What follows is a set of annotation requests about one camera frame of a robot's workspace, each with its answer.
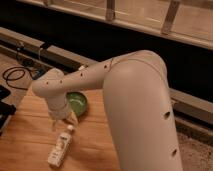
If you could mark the white plastic bottle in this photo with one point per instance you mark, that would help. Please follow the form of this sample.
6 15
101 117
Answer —
58 152

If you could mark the black object at left edge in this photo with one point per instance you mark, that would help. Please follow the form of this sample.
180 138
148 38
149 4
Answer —
6 110

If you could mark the green ceramic bowl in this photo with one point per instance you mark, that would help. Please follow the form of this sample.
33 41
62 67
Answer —
78 102

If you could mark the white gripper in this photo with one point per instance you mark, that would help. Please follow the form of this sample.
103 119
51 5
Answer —
59 109

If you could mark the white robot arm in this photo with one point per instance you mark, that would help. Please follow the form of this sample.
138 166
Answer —
137 104

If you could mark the blue object on floor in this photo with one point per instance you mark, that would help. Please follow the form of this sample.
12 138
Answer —
39 73

